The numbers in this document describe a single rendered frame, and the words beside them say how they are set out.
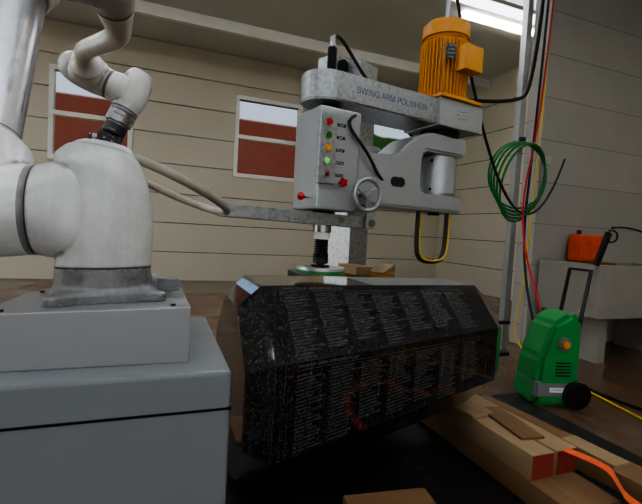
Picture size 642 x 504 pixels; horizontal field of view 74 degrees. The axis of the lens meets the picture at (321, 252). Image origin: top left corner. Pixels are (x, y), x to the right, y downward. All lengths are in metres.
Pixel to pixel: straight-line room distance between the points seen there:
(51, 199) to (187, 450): 0.44
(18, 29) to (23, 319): 0.58
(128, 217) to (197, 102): 7.28
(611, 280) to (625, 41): 2.60
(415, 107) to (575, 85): 3.16
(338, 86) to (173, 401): 1.45
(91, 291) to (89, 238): 0.09
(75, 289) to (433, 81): 1.91
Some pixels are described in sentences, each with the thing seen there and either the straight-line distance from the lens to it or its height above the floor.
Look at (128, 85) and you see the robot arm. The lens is 1.70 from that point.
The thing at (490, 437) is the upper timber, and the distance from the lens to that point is 2.11.
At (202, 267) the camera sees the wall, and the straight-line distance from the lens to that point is 7.82.
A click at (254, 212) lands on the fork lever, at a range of 1.66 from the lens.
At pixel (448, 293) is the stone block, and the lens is 1.99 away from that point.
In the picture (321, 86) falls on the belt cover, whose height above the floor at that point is 1.60.
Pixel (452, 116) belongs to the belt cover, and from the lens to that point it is 2.23.
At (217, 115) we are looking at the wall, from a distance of 8.02.
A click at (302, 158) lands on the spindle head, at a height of 1.32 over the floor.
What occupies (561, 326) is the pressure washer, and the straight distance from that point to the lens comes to 3.05.
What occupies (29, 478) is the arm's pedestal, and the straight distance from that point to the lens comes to 0.75.
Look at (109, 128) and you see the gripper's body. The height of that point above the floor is 1.33.
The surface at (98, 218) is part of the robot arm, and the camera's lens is 0.77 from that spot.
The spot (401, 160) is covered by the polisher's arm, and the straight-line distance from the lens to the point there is 2.01.
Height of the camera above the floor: 1.02
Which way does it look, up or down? 3 degrees down
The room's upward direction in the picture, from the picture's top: 3 degrees clockwise
